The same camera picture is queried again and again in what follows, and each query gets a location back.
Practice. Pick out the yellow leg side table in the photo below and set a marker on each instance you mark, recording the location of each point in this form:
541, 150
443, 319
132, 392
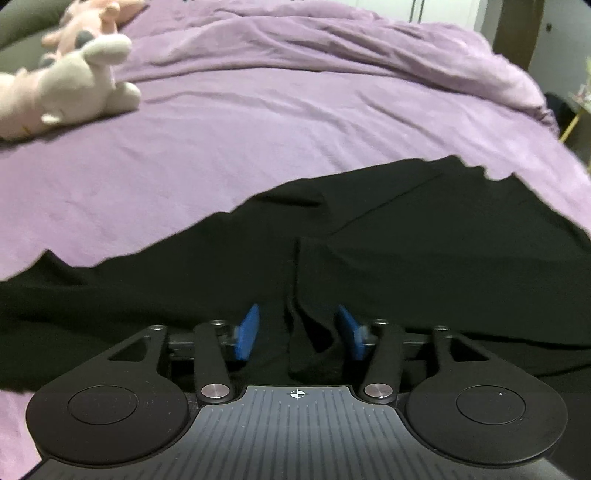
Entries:
582, 101

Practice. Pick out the black long sleeve shirt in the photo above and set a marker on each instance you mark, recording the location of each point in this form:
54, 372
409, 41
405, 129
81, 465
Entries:
419, 243

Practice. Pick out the grey pillow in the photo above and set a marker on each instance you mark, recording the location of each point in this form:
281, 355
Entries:
23, 23

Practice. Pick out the white pink plush toy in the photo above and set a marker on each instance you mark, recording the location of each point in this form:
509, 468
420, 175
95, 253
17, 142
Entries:
74, 89

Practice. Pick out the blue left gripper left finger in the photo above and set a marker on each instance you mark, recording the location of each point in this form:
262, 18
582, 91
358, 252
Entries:
245, 334

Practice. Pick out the purple bed blanket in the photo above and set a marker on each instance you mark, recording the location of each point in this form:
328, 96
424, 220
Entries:
242, 97

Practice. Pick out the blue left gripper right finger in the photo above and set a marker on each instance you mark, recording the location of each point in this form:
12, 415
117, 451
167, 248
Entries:
355, 333

